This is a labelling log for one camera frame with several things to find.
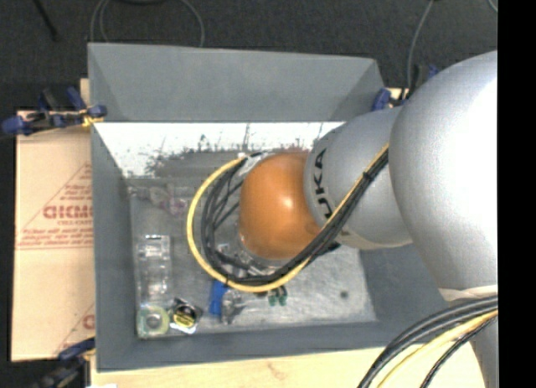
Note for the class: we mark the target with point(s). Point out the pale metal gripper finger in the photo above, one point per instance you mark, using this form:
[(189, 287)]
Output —
[(226, 308), (238, 300)]

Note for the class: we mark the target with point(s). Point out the blue plastic piece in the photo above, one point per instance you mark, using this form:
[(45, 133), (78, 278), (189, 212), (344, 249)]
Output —
[(217, 296)]

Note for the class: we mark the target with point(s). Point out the clear plastic bottle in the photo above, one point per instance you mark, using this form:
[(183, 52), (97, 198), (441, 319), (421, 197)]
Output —
[(153, 269)]

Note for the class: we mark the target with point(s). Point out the clear purple-tinted plastic thing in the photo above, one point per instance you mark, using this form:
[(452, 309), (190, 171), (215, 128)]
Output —
[(161, 198)]

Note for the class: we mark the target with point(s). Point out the grey metal bin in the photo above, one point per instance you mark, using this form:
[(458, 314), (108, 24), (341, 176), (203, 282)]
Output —
[(234, 84)]

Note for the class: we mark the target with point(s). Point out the brown cardboard board red print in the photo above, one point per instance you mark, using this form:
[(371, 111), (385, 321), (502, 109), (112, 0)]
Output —
[(50, 260)]

